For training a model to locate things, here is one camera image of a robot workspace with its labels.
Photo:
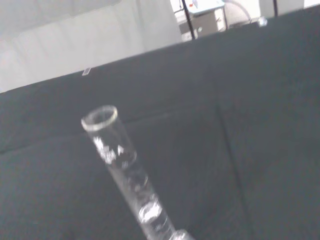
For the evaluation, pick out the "black bench cloth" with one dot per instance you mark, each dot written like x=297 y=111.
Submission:
x=225 y=125

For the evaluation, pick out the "grey tape piece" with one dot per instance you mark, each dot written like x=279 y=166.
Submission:
x=86 y=71

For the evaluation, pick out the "black tripod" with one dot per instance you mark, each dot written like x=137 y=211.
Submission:
x=190 y=22

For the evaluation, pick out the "grey equipment cabinet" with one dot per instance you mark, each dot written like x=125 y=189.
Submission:
x=205 y=20

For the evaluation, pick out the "grey backdrop board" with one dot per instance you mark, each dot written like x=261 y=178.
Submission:
x=75 y=37

